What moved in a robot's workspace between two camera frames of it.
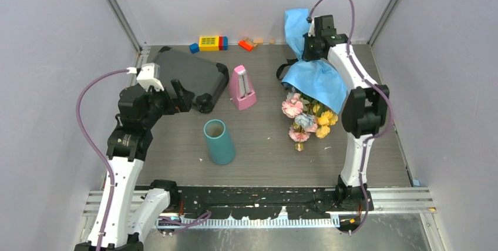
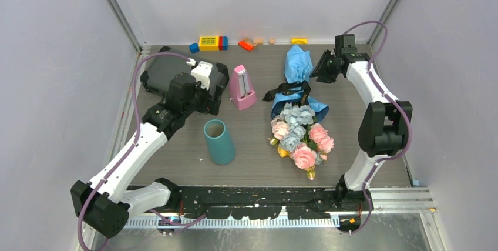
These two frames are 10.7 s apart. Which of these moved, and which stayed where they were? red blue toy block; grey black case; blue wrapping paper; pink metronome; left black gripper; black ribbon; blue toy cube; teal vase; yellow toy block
Moved: left black gripper; black ribbon; blue wrapping paper
Stayed: blue toy cube; red blue toy block; teal vase; yellow toy block; pink metronome; grey black case
